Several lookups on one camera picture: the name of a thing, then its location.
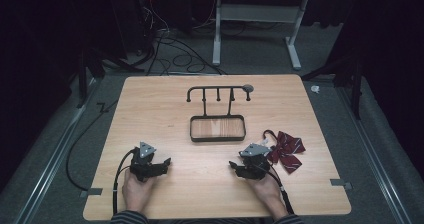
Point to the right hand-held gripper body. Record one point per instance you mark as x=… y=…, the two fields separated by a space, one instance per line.
x=256 y=160

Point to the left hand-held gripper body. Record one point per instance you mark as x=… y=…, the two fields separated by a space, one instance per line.
x=143 y=160

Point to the dark red striped bow tie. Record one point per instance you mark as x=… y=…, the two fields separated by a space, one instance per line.
x=286 y=150

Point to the black metal rack with tray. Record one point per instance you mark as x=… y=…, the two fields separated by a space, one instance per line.
x=217 y=129

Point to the person's left hand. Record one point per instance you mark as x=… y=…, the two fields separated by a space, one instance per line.
x=136 y=192

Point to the person's right hand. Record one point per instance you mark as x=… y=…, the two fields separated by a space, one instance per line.
x=268 y=192

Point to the grey tape strip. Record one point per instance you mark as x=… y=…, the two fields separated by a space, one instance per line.
x=91 y=192
x=340 y=183

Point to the crumpled white paper scrap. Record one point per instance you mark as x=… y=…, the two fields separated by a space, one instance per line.
x=315 y=89

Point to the black metal stand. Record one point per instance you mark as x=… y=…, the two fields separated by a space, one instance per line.
x=82 y=80
x=356 y=90

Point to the metal floor rail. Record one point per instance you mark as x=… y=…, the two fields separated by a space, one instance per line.
x=373 y=157
x=50 y=160

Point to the white metal desk frame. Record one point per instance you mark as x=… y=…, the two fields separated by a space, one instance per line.
x=256 y=14

